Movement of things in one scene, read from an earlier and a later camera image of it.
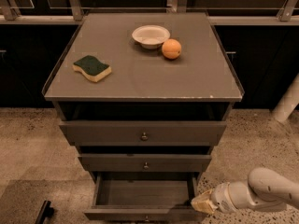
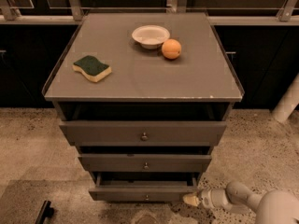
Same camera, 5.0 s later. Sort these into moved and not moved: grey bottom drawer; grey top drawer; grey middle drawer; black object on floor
Moved: grey bottom drawer
Not moved: black object on floor; grey top drawer; grey middle drawer
